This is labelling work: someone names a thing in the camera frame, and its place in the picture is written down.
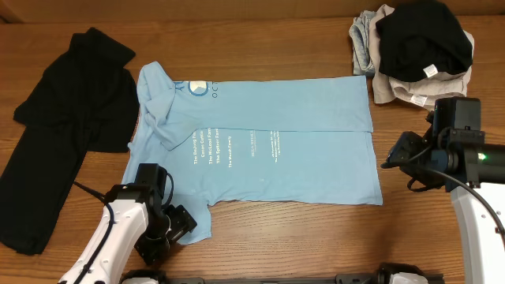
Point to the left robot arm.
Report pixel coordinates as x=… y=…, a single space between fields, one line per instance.
x=134 y=218

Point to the grey-blue folded garment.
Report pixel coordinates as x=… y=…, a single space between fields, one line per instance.
x=359 y=34

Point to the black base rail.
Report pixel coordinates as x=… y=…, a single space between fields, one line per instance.
x=149 y=277

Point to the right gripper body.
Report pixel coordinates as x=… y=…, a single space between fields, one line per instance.
x=409 y=151

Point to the light blue printed t-shirt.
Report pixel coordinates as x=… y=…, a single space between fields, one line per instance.
x=283 y=140

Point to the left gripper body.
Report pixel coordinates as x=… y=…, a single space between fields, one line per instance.
x=183 y=222

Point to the black folded garment on pile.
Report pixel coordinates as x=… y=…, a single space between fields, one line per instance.
x=420 y=35

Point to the black garment on table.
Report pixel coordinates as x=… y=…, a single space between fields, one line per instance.
x=85 y=101

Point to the beige folded garment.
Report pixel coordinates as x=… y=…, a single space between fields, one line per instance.
x=422 y=93

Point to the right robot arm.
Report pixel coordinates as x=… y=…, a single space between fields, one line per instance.
x=472 y=172

